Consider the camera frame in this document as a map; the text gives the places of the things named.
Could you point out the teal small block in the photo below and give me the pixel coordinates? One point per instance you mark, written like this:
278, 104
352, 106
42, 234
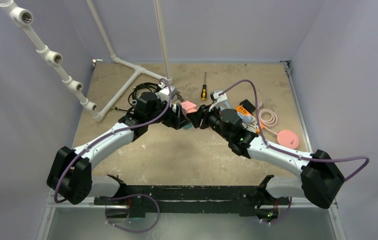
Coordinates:
187, 126

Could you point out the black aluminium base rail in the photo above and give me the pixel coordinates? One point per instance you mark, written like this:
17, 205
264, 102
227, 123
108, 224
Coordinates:
244, 200

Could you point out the pink round disc charger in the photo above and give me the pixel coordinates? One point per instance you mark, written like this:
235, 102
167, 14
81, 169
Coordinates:
288, 139

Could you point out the orange power strip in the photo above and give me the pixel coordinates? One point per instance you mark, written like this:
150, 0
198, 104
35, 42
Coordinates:
249, 120

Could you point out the white PVC pipe frame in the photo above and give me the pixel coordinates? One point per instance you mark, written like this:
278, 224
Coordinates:
54, 43

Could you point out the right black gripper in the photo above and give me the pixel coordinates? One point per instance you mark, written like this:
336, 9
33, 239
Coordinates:
203, 115

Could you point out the pink socket block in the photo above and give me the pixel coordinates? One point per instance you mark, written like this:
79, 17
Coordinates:
189, 107

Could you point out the black power adapter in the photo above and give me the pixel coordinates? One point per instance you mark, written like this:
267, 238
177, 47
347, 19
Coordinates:
248, 106

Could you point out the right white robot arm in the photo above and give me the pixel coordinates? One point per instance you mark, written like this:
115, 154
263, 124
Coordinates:
319, 177

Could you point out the yellow black screwdriver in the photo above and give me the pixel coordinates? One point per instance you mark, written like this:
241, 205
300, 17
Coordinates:
204, 88

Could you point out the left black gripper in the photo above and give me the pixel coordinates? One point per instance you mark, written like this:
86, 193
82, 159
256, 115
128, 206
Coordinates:
176, 119

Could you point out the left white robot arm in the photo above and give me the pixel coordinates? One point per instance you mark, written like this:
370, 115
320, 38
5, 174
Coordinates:
71, 173

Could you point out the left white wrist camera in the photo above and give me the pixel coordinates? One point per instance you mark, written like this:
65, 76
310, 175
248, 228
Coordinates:
164, 92

